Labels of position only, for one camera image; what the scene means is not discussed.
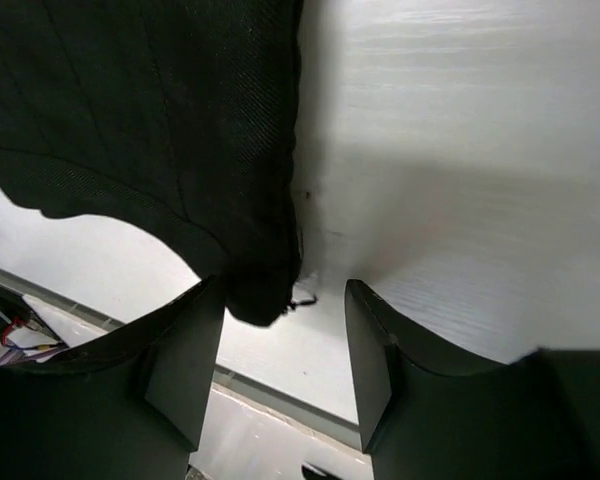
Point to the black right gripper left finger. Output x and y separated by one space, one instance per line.
127 405

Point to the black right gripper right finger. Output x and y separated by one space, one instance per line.
429 409

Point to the black skirt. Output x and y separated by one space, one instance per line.
177 117

